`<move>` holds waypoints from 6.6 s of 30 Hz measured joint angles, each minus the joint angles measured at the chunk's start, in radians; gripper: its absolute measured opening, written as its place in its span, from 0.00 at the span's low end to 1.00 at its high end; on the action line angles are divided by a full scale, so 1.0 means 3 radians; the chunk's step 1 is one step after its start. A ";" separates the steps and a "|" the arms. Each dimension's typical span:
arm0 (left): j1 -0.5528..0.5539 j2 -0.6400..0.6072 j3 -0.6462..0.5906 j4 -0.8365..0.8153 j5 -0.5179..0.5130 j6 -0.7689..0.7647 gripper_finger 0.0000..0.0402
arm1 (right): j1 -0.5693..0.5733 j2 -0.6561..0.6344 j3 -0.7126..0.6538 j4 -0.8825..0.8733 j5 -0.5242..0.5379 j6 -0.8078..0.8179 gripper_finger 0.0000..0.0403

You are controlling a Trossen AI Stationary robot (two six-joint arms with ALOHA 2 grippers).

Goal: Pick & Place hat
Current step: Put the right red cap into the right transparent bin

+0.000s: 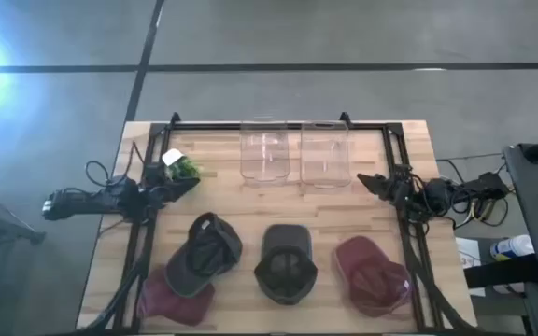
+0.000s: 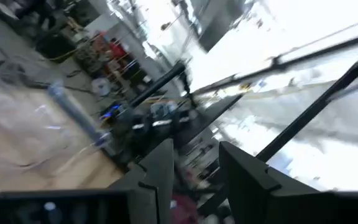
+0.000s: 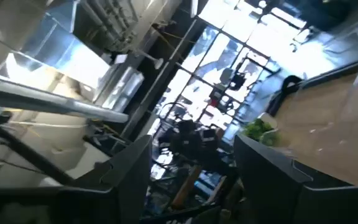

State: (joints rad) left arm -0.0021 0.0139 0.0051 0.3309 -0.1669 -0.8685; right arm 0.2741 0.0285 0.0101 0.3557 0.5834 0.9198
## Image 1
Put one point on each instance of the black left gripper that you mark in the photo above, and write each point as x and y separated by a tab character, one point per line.
161	189

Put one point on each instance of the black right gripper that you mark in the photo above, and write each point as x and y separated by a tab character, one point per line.
396	189

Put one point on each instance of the dark grey baseball cap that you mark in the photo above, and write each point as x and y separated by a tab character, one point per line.
285	242
203	252

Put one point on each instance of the maroon baseball cap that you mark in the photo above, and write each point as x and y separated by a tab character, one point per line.
367	280
171	308

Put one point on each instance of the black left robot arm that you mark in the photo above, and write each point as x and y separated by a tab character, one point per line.
87	203

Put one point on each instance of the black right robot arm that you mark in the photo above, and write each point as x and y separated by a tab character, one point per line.
437	193

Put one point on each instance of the small green object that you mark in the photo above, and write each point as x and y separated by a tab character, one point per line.
186	169

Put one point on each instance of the small white card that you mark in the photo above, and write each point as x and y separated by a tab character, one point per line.
172	157

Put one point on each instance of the clear plastic bin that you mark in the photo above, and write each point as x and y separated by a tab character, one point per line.
264	154
325	156

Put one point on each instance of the white paper sheet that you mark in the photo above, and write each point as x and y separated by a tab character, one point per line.
470	256

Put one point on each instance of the white canister with blue label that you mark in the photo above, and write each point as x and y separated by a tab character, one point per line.
512	247

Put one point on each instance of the black metal table frame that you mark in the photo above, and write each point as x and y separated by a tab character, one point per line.
273	126

